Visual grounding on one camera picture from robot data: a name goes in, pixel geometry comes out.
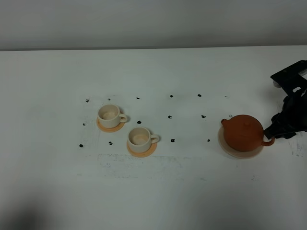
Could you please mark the white teacup near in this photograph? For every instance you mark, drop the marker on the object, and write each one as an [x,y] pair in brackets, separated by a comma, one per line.
[140,139]

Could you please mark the orange coaster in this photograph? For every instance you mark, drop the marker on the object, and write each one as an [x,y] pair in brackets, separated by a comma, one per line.
[109,130]
[147,153]

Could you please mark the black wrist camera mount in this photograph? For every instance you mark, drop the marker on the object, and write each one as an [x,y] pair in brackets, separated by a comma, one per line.
[291,79]

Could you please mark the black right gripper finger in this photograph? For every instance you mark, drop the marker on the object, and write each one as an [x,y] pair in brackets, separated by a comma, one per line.
[278,133]
[280,121]

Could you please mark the white teacup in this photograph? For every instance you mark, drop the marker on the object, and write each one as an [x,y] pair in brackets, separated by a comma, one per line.
[140,139]
[110,116]

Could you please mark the orange coaster far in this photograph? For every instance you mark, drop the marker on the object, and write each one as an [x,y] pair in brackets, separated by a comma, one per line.
[109,130]

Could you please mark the brown clay teapot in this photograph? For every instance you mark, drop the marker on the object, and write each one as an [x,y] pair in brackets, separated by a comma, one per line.
[244,133]

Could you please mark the beige teapot saucer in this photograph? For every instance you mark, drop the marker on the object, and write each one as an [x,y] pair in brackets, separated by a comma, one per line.
[235,153]

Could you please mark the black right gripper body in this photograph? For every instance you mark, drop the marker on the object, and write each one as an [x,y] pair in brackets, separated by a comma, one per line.
[295,112]

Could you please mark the white teacup far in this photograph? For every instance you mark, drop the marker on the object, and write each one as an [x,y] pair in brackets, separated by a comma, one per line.
[110,116]

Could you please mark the orange coaster near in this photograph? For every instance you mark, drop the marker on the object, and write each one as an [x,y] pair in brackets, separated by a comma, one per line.
[147,153]

